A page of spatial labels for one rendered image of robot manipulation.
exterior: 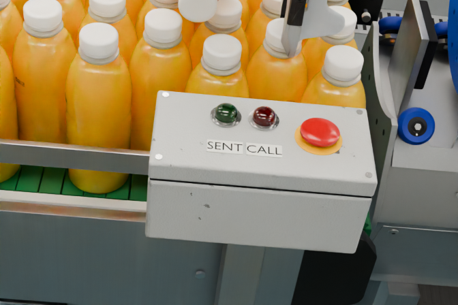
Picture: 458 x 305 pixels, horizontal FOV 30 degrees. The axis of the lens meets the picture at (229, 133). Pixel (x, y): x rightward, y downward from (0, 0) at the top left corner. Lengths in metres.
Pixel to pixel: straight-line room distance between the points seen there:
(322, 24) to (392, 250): 0.43
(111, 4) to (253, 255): 0.30
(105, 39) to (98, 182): 0.18
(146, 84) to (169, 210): 0.18
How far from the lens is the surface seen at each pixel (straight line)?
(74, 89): 0.89
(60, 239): 1.00
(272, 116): 0.78
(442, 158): 1.07
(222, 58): 0.85
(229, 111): 0.77
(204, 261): 1.01
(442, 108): 1.14
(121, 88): 0.89
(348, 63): 0.87
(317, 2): 0.85
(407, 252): 1.20
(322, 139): 0.76
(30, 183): 1.00
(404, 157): 1.05
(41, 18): 0.89
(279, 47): 0.89
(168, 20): 0.89
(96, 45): 0.86
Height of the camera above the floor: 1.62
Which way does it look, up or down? 42 degrees down
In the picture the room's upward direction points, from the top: 8 degrees clockwise
